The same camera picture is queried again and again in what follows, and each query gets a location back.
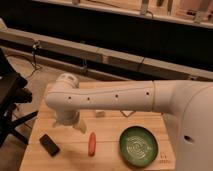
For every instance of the orange carrot toy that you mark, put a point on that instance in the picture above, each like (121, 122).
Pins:
(92, 144)

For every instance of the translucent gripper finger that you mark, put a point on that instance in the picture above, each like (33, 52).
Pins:
(80, 126)

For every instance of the black eraser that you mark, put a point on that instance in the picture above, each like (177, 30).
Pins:
(49, 145)

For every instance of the white sponge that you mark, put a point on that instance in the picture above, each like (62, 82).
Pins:
(127, 113)

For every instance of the green plate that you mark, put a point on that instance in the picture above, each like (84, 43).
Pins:
(138, 146)

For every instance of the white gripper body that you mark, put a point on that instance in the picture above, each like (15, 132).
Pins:
(66, 119)

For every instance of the black office chair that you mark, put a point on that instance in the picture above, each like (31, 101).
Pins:
(12, 91)

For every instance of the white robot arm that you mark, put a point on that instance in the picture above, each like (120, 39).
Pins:
(191, 102)

